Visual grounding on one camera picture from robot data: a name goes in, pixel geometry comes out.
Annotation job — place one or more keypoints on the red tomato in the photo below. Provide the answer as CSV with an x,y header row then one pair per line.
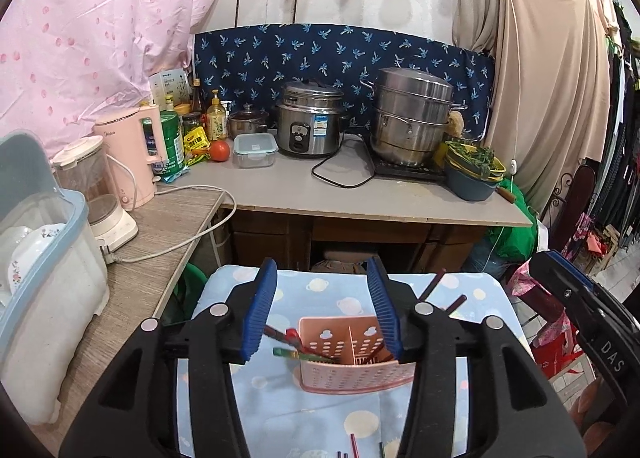
x,y
219,151

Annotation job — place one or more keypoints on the navy leaf print cloth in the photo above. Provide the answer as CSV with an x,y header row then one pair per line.
x,y
300,53

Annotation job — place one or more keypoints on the light blue dotted tablecloth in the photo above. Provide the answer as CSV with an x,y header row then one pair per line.
x,y
325,288

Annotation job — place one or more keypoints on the pink perforated utensil holder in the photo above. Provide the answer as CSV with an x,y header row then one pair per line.
x,y
345,338

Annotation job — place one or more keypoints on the green leafy vegetables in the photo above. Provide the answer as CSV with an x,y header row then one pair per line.
x,y
472,153

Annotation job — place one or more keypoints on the silver rice cooker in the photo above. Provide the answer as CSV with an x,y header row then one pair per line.
x,y
310,128

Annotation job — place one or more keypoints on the wood grain side shelf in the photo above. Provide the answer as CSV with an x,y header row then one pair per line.
x,y
165,218

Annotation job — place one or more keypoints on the yellow pump bottle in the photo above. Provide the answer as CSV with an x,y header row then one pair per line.
x,y
216,123

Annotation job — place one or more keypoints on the stainless steel steamer pot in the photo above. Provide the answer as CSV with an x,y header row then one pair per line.
x,y
412,108

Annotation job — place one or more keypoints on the hanging dark clothes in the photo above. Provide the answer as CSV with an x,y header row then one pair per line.
x,y
625,138

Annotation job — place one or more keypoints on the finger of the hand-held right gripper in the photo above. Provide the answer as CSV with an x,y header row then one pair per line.
x,y
565,288

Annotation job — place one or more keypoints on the small lidded steel pot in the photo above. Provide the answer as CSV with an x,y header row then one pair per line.
x,y
247,123

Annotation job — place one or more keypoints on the person's right hand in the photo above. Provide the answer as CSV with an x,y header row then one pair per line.
x,y
595,403

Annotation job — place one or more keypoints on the white floral plate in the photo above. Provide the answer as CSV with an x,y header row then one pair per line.
x,y
37,250

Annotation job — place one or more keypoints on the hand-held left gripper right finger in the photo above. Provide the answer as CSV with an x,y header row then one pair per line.
x,y
387,313

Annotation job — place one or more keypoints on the yellow loofah sponge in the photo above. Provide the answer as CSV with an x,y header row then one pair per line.
x,y
456,123

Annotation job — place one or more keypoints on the grey kitchen counter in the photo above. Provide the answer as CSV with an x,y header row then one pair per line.
x,y
350,203

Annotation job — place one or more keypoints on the glass container blue lid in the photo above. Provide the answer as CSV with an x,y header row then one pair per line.
x,y
255,151

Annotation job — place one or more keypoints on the white carton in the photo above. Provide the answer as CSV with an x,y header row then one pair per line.
x,y
170,83

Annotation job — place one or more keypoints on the beige hanging cloth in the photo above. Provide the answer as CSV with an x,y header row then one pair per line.
x,y
545,63

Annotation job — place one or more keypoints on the pink dotted sheet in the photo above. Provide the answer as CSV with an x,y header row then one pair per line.
x,y
100,28

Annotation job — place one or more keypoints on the red plastic bag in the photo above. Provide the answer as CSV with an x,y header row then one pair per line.
x,y
555,353

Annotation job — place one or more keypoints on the black induction cooker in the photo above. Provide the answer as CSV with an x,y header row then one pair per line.
x,y
400,172

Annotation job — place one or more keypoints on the yellow snack packet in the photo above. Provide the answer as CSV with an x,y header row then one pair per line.
x,y
196,141

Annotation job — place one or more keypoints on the pink patterned cloth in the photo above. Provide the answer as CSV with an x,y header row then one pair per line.
x,y
525,283

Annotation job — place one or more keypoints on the white dish box blue lid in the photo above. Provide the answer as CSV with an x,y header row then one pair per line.
x,y
50,328

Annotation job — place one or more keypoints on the blue basin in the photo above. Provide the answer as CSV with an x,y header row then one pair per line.
x,y
470,185

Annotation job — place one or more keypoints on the dark sauce bottle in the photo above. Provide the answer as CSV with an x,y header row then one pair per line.
x,y
196,98

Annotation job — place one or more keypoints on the dark wooden chair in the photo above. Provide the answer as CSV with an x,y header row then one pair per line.
x,y
575,198

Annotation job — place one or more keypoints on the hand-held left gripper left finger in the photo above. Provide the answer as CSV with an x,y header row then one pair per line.
x,y
260,308

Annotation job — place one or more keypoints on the maroon chopstick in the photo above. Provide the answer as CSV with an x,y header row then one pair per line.
x,y
456,304
432,285
276,333

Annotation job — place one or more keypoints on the green tin can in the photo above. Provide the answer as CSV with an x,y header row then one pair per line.
x,y
172,143

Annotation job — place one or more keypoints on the white glass blender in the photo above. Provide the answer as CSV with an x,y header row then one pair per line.
x,y
100,208

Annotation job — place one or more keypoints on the glass jar dark lid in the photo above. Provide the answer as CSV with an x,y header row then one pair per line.
x,y
191,123

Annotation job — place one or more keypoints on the pink electric kettle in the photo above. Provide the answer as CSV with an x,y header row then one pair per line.
x,y
125,158

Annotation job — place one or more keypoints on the green plastic bag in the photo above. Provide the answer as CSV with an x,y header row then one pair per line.
x,y
515,238
192,283

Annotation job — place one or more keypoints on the dark wooden cabinet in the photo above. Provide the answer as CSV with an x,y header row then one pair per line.
x,y
350,233

